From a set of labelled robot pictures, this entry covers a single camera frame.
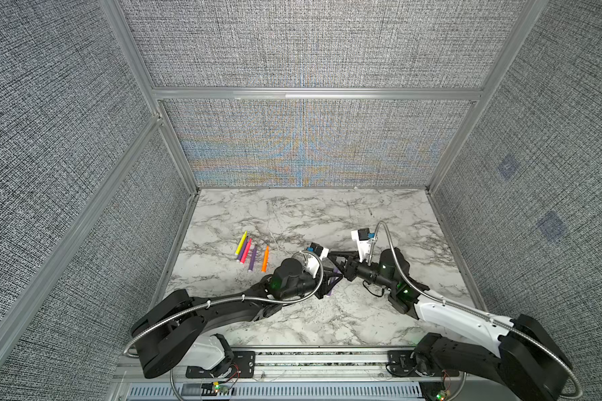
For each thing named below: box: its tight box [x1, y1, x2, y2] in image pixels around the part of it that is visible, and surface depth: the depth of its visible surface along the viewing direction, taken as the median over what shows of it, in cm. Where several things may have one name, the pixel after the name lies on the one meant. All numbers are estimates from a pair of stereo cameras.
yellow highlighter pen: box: [234, 230, 249, 255], surface depth 102 cm
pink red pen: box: [240, 238, 253, 264], surface depth 99 cm
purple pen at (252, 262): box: [248, 243, 258, 272], surface depth 97 cm
